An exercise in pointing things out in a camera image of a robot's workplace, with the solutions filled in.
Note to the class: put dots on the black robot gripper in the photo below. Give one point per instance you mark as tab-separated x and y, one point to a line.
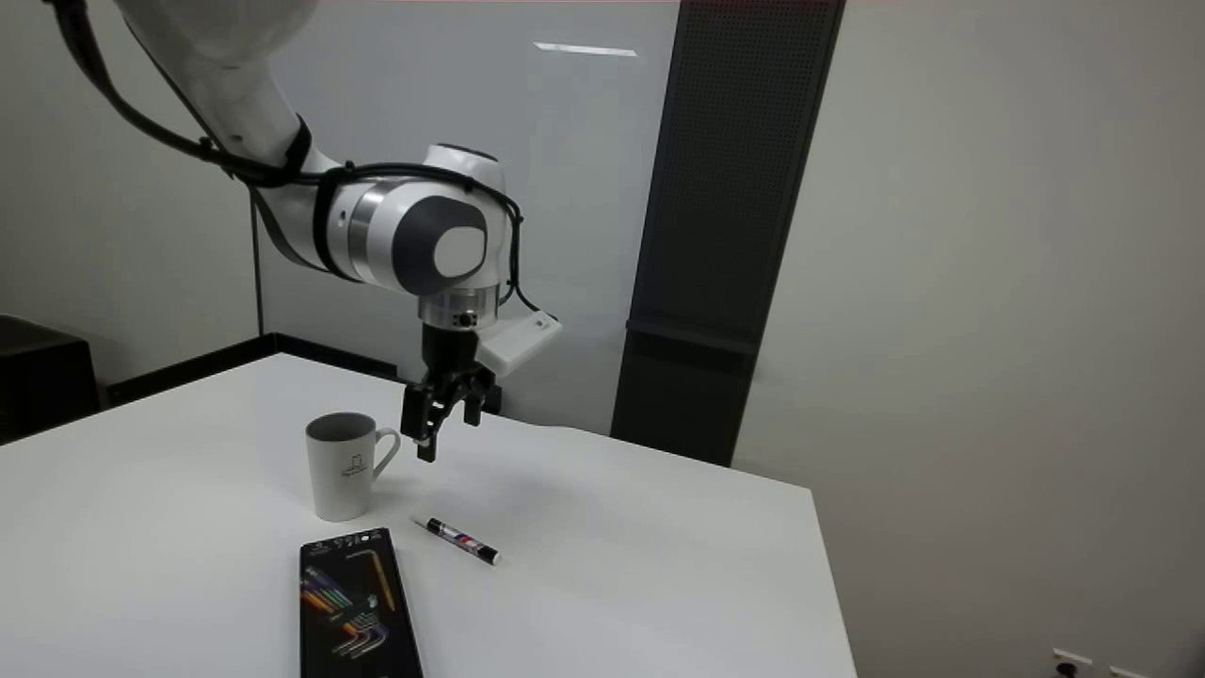
454	360

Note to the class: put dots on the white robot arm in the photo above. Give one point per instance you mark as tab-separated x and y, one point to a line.
251	106

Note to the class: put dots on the white mug with logo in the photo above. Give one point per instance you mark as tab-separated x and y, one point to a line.
340	472

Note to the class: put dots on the black box with colourful print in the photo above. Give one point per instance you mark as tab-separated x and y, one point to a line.
359	608

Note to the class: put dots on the black cabinet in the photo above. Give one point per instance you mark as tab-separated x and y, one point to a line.
42	377

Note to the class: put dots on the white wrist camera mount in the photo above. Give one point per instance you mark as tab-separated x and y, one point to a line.
519	342

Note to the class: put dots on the dark vertical wall pillar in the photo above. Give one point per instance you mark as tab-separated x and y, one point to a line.
719	227

